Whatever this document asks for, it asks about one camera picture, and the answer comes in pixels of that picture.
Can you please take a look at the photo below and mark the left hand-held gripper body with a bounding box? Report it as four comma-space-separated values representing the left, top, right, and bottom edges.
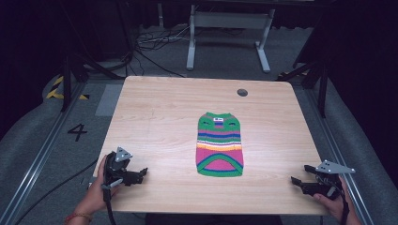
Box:
102, 146, 133, 192

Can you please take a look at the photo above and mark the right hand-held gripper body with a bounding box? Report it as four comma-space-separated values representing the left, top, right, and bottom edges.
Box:
308, 159, 357, 202

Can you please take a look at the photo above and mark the striped knitted pet sweater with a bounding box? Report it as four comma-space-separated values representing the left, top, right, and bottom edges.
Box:
195, 112, 245, 178

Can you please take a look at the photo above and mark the person's right hand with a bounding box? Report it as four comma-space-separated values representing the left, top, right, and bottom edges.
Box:
313, 176, 354, 223

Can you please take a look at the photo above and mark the person's left hand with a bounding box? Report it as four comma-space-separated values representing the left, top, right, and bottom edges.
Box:
75, 153, 122, 216

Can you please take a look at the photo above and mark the person's dark clothing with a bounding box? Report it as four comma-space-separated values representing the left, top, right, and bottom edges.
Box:
145, 213, 283, 225

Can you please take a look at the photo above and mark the black tripod stand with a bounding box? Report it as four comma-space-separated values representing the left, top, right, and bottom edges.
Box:
60, 46, 127, 113
276, 57, 330, 119

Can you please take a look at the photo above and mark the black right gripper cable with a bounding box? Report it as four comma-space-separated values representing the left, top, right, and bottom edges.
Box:
339, 184, 351, 225

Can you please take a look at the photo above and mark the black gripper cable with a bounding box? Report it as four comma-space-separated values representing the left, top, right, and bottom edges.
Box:
102, 178, 118, 225
339, 184, 351, 225

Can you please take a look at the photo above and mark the aluminium floor rail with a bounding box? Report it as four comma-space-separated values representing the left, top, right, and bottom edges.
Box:
304, 88, 375, 225
0, 82, 89, 225

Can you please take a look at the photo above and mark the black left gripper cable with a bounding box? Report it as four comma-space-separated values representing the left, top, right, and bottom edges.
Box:
102, 178, 118, 225

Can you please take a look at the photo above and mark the orange thread bracelet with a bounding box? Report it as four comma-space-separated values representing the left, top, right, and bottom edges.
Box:
64, 212, 94, 224

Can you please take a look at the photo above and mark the black floor cable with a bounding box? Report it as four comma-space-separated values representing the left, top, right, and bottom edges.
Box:
13, 157, 100, 225

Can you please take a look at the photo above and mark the tangle of black floor cables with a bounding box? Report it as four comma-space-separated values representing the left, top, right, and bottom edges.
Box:
125, 23, 192, 79

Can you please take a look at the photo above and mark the white metal desk frame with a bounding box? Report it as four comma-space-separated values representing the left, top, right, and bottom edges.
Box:
186, 4, 277, 74

